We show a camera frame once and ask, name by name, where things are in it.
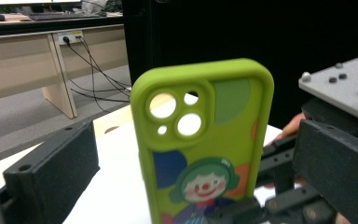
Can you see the computer monitor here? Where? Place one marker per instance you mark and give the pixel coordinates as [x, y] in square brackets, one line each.
[34, 2]

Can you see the white board sheet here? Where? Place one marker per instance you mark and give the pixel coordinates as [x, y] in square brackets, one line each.
[115, 186]

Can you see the black keyboard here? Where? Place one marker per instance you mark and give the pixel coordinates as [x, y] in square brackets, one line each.
[62, 16]

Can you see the green cartoon phone case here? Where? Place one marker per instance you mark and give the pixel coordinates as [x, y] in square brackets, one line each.
[230, 140]

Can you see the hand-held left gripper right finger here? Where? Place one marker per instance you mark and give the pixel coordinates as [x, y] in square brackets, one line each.
[338, 168]

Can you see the white power socket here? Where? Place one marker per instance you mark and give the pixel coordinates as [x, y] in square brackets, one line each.
[71, 37]

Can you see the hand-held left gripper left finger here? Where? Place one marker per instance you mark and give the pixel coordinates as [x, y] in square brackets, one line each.
[52, 174]

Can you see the light wooden desk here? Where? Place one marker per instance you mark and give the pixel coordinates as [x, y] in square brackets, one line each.
[18, 62]

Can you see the black curtain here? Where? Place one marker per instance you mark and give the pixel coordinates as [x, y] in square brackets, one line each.
[230, 31]

